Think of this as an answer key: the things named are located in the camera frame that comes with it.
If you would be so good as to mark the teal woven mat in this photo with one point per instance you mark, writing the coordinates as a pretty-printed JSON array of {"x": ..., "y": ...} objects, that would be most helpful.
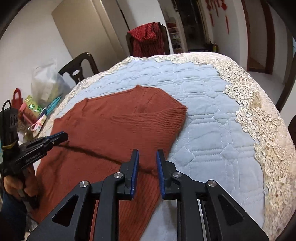
[{"x": 49, "y": 109}]

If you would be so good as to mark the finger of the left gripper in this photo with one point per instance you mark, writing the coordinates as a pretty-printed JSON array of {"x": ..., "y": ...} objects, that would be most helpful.
[{"x": 49, "y": 137}]

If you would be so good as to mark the red checkered garment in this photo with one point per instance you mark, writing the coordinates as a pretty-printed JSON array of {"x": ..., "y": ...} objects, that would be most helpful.
[{"x": 145, "y": 39}]

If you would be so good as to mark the light blue quilted lace cloth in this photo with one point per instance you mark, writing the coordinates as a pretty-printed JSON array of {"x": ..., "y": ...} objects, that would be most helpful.
[{"x": 233, "y": 133}]

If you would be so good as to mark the dark wooden chair right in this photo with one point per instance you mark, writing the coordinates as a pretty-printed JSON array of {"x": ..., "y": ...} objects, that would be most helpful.
[{"x": 289, "y": 79}]

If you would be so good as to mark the rust red knitted sweater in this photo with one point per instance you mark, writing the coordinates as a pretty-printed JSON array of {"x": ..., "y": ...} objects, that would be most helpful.
[{"x": 103, "y": 132}]

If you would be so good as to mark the red tote bag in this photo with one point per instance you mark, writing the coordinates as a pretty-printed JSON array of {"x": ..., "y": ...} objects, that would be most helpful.
[{"x": 17, "y": 99}]

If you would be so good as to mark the green leaf printed package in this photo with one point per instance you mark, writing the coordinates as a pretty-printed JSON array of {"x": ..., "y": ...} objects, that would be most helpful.
[{"x": 33, "y": 106}]

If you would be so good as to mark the pink ribbon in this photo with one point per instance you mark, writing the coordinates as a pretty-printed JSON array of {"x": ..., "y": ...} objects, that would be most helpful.
[{"x": 36, "y": 127}]

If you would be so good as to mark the red Chinese knot decoration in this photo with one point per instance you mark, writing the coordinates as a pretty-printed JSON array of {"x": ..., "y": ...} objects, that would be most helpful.
[{"x": 213, "y": 7}]

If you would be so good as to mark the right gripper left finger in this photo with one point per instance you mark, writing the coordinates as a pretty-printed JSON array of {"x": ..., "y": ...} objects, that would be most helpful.
[{"x": 91, "y": 209}]

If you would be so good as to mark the dark wooden chair with garment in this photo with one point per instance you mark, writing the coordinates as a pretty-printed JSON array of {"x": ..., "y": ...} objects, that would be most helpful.
[{"x": 150, "y": 39}]

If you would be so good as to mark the white plastic bag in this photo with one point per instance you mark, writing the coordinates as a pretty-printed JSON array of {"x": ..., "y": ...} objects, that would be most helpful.
[{"x": 47, "y": 84}]

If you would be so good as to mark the dark wooden chair far left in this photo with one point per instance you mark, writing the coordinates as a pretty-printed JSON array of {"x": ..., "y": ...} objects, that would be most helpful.
[{"x": 74, "y": 67}]

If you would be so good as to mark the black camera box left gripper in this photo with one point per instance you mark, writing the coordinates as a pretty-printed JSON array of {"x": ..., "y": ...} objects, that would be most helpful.
[{"x": 9, "y": 126}]

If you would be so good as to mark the left hand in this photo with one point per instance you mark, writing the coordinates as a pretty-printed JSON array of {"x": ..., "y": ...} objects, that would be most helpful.
[{"x": 13, "y": 185}]

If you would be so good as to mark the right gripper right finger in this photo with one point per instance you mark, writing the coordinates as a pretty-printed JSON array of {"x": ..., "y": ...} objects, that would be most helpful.
[{"x": 205, "y": 211}]

